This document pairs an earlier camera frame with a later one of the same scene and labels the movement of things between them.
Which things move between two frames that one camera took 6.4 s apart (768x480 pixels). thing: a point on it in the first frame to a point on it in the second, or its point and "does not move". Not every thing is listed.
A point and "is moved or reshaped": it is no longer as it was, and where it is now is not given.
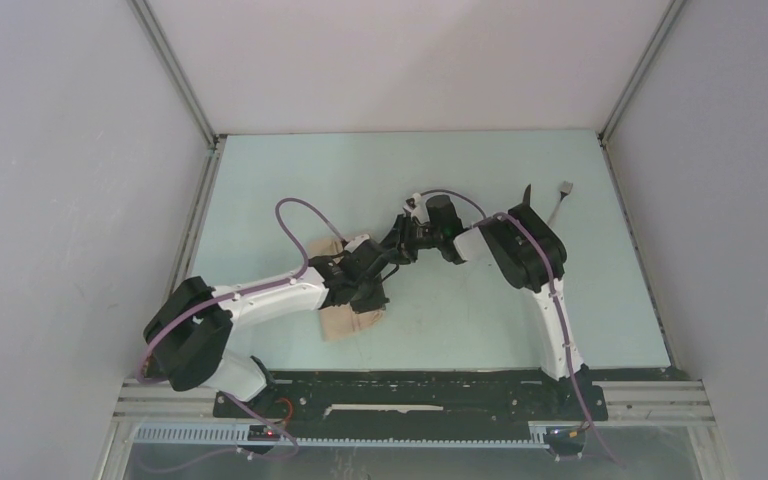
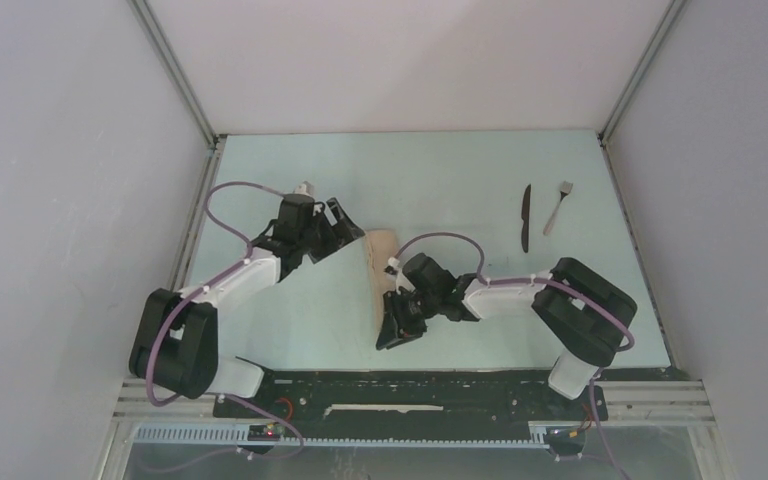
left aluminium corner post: [213, 139] does not move
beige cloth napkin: [338, 320] is moved or reshaped
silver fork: [565, 189] does not move
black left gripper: [376, 301] to [343, 231]
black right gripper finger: [402, 239] to [404, 318]
